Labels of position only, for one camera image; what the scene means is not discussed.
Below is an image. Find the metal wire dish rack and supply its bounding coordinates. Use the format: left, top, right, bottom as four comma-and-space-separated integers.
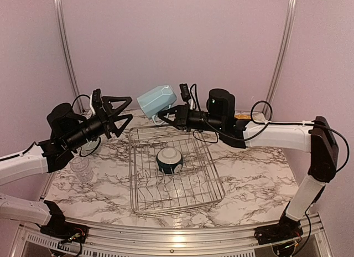
128, 125, 226, 217

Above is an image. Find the front aluminium table rail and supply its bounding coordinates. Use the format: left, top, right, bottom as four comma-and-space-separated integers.
11, 218, 332, 257

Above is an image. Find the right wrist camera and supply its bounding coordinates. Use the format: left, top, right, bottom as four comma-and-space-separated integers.
179, 84, 193, 109

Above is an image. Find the left aluminium frame post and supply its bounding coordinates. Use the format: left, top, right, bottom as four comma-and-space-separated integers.
54, 0, 80, 98

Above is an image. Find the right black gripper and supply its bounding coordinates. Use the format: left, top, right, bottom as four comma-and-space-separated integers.
157, 103, 225, 132

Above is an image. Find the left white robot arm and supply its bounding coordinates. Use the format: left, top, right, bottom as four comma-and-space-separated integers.
1, 89, 133, 238

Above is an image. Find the clear drinking glass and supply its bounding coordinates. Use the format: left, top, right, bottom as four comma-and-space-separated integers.
72, 167, 93, 183
70, 156, 90, 172

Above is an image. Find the dark blue white bowl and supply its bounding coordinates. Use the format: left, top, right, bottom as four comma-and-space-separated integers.
156, 147, 184, 175

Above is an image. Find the right aluminium frame post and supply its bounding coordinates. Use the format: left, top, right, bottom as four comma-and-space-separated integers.
266, 0, 298, 104

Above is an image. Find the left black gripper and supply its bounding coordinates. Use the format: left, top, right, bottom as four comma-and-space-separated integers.
65, 96, 133, 151

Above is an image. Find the light blue ceramic mug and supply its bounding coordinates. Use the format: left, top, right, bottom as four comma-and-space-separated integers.
137, 84, 177, 125

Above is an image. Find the aluminium frame post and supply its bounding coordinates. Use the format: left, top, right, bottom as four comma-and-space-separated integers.
54, 0, 80, 98
266, 0, 298, 104

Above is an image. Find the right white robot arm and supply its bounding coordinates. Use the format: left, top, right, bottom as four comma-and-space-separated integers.
158, 86, 339, 239

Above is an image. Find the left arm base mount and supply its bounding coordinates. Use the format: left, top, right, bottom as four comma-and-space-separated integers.
40, 222, 89, 244

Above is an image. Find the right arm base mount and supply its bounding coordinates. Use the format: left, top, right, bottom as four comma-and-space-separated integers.
254, 224, 303, 245

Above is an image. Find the yellow polka dot plate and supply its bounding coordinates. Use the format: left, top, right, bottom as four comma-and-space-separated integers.
235, 115, 252, 120

